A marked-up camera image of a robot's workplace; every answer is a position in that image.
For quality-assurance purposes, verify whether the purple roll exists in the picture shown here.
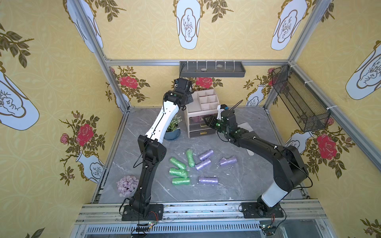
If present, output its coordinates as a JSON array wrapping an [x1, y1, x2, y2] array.
[[195, 159, 211, 171], [198, 176, 219, 185], [198, 149, 214, 161], [219, 156, 238, 167]]

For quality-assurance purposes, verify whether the green roll upright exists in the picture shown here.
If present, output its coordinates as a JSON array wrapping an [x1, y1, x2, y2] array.
[[186, 149, 195, 168]]

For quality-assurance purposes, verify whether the green roll bottom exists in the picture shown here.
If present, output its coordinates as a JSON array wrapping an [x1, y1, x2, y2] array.
[[172, 178, 191, 185]]

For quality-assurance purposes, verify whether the green roll middle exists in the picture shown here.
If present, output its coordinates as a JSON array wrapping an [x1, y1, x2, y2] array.
[[169, 168, 189, 178]]

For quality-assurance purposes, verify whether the purple roll bottom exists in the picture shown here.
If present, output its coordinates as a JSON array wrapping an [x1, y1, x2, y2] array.
[[198, 176, 219, 185]]

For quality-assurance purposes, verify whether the purple roll top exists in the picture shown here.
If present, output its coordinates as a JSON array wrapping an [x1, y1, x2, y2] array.
[[198, 149, 214, 161]]

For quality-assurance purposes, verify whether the beige drawer organizer cabinet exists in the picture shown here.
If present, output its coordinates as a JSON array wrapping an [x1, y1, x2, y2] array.
[[185, 89, 220, 138]]

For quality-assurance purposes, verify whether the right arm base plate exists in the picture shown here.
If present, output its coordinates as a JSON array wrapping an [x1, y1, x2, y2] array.
[[240, 201, 284, 219]]

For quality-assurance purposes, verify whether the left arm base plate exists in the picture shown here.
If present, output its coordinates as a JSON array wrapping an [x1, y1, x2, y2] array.
[[122, 204, 164, 222]]

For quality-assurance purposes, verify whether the potted green plant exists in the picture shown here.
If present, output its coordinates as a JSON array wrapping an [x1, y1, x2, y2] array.
[[164, 115, 182, 141]]

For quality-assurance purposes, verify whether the green roll upper left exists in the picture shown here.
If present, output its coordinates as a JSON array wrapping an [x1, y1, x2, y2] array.
[[169, 157, 187, 170]]

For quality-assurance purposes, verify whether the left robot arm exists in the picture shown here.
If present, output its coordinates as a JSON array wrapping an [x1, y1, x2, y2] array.
[[128, 78, 194, 218]]

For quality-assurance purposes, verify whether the purple artificial flower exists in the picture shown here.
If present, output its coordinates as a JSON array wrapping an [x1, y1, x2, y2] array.
[[116, 176, 139, 197]]

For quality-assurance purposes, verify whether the black wire mesh basket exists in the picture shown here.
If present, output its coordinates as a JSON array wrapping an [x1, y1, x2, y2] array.
[[270, 65, 331, 132]]

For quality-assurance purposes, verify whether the grey wall shelf tray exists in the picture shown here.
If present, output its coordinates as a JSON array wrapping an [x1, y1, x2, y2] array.
[[179, 60, 246, 78]]

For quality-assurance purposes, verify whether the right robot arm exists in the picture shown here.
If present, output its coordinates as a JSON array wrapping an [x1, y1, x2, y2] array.
[[203, 107, 308, 213]]

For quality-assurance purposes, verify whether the transparent top drawer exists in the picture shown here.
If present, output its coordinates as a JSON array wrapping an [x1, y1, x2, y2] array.
[[189, 114, 215, 125]]

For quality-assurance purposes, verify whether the white work glove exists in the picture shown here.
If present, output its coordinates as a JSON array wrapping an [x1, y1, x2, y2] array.
[[238, 122, 255, 156]]

